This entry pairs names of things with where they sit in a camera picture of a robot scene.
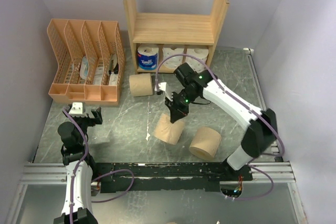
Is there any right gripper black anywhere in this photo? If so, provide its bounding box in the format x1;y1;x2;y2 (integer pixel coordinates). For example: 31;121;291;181
165;88;198;122

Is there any white red-dotted paper roll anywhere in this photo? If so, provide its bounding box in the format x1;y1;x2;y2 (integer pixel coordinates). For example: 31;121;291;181
162;46;185;70
185;45;208;73

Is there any white paper clip box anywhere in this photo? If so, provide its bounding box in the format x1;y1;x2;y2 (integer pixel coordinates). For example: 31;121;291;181
109;73;119;86

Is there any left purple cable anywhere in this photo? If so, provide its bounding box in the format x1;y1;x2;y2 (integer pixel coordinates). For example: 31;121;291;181
62;108;135;224

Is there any blue Tempo roll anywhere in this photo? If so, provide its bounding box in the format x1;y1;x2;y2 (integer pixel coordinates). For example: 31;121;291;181
136;44;159;70

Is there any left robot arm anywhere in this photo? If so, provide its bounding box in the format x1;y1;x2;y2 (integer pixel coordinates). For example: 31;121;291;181
53;102;102;223

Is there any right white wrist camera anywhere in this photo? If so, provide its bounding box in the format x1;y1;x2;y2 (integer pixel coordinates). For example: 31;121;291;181
154;82;173;101

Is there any aluminium frame rail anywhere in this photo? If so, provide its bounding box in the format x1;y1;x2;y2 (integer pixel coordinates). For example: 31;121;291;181
19;162;296;185

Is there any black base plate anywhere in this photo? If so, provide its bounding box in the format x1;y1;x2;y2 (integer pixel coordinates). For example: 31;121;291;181
93;162;253;193

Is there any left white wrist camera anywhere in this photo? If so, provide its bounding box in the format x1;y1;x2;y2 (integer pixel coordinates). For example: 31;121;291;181
69;102;86;116

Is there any purple cable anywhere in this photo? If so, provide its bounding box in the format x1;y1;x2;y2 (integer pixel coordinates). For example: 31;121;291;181
62;108;135;224
155;53;286;201

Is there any wooden two-tier shelf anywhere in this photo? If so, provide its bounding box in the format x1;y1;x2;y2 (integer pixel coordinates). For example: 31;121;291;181
123;0;229;74

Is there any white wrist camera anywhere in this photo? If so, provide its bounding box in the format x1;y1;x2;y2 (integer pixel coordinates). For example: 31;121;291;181
154;82;173;101
69;102;86;116

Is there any blue correction tape package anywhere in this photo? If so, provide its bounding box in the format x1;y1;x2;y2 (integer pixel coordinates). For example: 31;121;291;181
79;56;89;80

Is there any white barcode packet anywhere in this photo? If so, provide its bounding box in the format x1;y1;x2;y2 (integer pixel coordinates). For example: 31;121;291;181
92;61;104;85

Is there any brown paper towel roll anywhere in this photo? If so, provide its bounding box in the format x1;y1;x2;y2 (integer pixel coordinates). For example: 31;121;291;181
189;127;222;161
129;73;153;97
154;113;185;145

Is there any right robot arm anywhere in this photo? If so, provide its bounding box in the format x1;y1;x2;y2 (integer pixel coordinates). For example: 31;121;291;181
155;63;278;181

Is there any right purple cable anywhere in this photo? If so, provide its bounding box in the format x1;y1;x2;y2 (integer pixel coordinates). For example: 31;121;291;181
155;53;286;201

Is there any black stapler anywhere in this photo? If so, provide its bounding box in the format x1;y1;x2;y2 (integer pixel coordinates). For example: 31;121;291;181
108;54;119;75

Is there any pink plastic desk organizer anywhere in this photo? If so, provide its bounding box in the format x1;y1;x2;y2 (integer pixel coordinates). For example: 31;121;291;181
47;19;125;105

